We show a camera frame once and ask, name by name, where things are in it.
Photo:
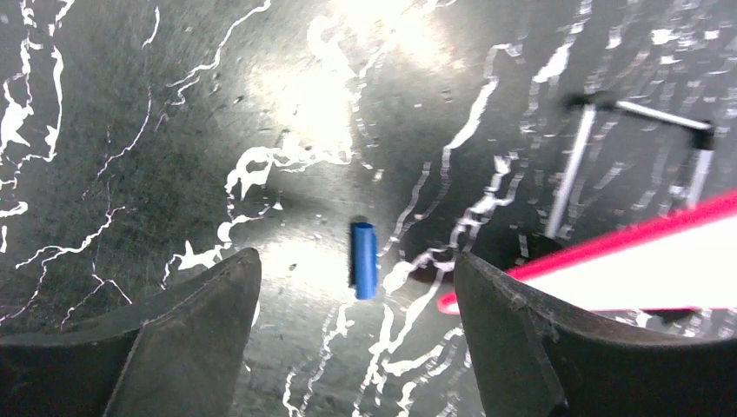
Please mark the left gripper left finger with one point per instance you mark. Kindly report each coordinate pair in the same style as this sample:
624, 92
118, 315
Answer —
177, 353

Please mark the pink framed whiteboard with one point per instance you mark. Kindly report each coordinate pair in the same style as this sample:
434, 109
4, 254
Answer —
686, 260

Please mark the blue marker cap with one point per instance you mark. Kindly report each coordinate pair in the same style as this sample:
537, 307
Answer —
364, 260

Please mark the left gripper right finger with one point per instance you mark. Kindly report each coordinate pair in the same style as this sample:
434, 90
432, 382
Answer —
536, 355

